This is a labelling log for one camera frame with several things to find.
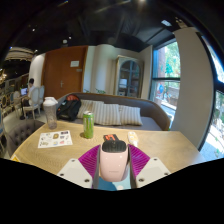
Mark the brown wooden door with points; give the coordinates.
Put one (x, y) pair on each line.
(63, 75)

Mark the glass-door cabinet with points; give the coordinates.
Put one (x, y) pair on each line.
(129, 78)

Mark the person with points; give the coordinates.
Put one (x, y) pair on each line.
(30, 90)

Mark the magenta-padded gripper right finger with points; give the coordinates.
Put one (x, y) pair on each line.
(153, 170)

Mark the green drink can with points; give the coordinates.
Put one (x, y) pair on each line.
(88, 126)

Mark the clear shaker bottle, white lid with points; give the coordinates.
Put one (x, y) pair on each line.
(50, 115)

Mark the cream white tube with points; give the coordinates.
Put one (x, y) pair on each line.
(132, 138)

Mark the grey curved sofa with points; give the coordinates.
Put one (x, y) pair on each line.
(153, 115)

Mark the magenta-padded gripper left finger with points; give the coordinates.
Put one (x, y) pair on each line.
(71, 171)

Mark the white sticker sheet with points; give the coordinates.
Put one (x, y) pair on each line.
(55, 139)

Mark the white door sign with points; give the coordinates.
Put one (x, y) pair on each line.
(74, 63)

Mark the white chair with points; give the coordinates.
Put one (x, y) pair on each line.
(35, 100)

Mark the grey tufted bench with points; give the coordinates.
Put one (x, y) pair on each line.
(21, 133)

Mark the black backpack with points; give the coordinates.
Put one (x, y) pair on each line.
(68, 108)

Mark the striped cushion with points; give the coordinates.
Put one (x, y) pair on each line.
(131, 115)
(107, 114)
(85, 108)

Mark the black box with orange print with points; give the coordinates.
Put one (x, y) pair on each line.
(110, 137)

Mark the dark-framed window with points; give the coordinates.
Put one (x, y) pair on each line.
(166, 75)
(216, 113)

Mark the laptop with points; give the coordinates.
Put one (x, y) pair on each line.
(23, 91)

